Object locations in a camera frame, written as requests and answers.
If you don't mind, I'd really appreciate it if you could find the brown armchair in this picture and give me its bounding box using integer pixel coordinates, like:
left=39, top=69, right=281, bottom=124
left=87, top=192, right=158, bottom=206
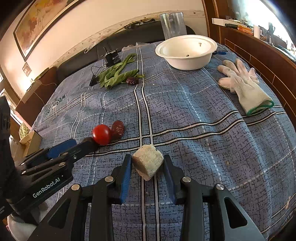
left=16, top=66, right=59, bottom=128

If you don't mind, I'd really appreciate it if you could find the dark red date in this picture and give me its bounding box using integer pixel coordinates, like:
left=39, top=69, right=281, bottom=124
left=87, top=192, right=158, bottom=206
left=111, top=120, right=125, bottom=140

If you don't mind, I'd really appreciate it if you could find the cardboard tray box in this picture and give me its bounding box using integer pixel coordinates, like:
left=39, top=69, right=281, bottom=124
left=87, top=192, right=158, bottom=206
left=14, top=131, right=42, bottom=163

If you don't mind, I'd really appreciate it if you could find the white work glove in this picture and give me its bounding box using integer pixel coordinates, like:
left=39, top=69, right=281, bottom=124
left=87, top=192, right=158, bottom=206
left=217, top=59, right=274, bottom=116

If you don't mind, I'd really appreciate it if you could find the wooden side cabinet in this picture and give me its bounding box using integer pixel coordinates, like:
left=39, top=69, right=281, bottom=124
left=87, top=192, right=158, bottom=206
left=202, top=0, right=296, bottom=125

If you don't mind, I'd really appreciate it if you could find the white cake piece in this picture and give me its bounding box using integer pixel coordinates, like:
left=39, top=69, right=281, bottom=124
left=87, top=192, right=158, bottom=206
left=132, top=145, right=164, bottom=181

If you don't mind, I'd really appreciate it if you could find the white round bowl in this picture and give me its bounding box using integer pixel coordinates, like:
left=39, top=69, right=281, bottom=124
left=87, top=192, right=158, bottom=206
left=155, top=35, right=217, bottom=71

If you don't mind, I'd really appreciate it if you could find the small black device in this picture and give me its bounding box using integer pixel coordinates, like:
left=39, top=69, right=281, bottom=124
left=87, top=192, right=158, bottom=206
left=104, top=48, right=121, bottom=67

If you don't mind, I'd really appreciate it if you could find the green leafy vegetable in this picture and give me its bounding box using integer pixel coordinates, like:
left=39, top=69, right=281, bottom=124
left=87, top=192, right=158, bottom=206
left=94, top=53, right=144, bottom=89

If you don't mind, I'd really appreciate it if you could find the black leather sofa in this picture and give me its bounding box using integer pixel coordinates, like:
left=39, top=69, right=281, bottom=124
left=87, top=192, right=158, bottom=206
left=56, top=20, right=196, bottom=82

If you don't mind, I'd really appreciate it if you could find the dried date near vegetable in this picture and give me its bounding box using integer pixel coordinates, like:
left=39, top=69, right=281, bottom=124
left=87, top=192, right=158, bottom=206
left=126, top=77, right=139, bottom=85

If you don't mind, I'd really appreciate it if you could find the red cherry tomato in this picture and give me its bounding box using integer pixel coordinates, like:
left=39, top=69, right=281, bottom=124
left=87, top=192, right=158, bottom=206
left=92, top=125, right=112, bottom=146

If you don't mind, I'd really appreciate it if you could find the blue plaid tablecloth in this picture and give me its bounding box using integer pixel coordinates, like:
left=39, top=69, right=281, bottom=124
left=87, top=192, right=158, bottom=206
left=33, top=43, right=295, bottom=240

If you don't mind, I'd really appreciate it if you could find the framed horse painting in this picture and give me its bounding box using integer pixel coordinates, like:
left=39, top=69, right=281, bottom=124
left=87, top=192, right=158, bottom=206
left=14, top=0, right=83, bottom=61

